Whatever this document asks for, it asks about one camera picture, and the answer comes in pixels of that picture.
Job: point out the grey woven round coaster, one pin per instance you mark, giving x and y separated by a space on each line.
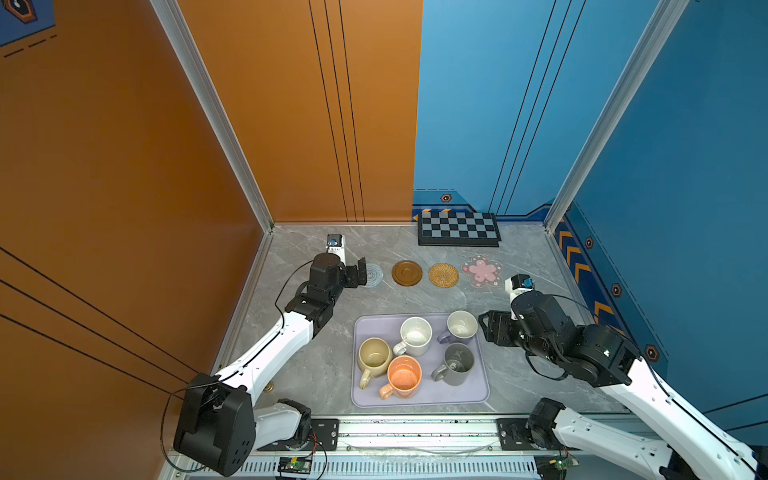
374 275

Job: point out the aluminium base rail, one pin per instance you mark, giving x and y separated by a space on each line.
452 446

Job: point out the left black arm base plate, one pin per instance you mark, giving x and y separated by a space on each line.
325 431

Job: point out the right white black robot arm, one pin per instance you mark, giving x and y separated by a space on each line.
688 446

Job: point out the left green circuit board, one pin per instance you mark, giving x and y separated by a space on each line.
294 467

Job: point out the orange ceramic mug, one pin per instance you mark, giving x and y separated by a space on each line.
404 376

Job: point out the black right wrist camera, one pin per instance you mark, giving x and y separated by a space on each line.
517 285

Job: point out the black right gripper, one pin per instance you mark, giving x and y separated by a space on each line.
496 322

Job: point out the purple white ceramic mug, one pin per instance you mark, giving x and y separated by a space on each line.
461 327

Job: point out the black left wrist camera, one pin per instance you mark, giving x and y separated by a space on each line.
335 244

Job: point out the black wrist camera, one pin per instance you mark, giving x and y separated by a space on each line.
517 285
335 244

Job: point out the aluminium corner post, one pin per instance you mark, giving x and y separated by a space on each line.
177 31
652 40

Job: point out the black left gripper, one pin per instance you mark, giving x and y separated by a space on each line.
351 280

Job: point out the grey ceramic mug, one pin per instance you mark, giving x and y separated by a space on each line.
458 361

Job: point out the pink cherry blossom coaster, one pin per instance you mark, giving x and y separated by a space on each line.
482 271

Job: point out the lavender rectangular tray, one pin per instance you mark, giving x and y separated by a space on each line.
475 389

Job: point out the aluminium corner post left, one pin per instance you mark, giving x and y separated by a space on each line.
177 31

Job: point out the black silver chessboard box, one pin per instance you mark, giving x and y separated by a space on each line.
457 228

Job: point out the right small circuit board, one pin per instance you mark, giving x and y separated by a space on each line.
554 468

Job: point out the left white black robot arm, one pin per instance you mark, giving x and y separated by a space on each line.
219 423

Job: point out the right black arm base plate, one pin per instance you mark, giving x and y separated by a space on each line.
518 434

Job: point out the aluminium corner post right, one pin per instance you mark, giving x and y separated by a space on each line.
652 40

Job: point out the woven rattan round coaster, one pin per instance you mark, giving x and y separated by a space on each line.
443 275

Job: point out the brown wooden round coaster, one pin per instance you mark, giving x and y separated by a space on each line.
407 273

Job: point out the yellow ceramic mug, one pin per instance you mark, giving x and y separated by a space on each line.
374 358

